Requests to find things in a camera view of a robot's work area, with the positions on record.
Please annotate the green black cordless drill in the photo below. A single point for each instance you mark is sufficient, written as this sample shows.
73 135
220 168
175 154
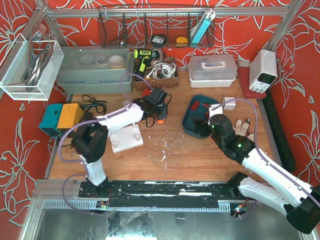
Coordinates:
145 57

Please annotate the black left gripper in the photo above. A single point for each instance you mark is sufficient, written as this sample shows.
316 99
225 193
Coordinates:
162 111

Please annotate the grey plastic storage box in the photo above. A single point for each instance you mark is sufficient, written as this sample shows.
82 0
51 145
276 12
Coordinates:
95 70

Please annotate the yellow tape measure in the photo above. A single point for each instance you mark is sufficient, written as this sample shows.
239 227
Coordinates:
182 42

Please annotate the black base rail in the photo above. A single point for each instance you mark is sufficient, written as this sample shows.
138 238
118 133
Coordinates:
160 194

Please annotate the white translucent storage box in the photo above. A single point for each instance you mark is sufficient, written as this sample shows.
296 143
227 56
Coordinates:
212 71

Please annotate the yellow teal device box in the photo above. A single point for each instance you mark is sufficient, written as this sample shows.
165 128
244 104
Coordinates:
59 118

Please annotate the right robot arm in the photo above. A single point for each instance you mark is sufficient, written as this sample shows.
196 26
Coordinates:
297 200

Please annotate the wicker basket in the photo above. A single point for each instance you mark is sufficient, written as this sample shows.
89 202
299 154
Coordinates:
161 74

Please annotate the teal plastic tray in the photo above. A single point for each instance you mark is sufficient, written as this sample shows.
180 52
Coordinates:
199 113

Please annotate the teal white book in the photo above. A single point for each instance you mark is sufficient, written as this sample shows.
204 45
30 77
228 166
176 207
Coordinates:
199 30

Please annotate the black tape measure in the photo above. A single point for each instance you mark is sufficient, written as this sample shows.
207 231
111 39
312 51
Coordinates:
158 41

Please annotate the red cube block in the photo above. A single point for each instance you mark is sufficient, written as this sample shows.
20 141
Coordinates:
146 92

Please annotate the white peg base plate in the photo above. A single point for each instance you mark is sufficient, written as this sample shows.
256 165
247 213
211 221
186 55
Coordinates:
126 138

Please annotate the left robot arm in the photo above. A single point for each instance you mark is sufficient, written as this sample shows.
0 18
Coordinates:
90 138

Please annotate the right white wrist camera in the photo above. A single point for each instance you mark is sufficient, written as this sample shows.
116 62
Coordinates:
214 109

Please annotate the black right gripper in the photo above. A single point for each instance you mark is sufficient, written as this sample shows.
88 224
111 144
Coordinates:
199 127

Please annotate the large red spring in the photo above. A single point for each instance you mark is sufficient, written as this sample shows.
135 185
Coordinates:
206 105

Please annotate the orange black screwdriver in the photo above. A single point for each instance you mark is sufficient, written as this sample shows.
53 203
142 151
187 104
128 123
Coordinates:
160 121

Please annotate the white work glove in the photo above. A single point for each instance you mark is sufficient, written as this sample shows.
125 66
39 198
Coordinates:
242 129

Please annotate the white cube power adapter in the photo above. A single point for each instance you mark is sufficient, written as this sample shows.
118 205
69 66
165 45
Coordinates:
230 105

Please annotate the white bench power supply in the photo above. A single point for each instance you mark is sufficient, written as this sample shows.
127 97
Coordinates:
262 71

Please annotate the clear acrylic bin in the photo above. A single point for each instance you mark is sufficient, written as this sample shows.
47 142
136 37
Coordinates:
30 74

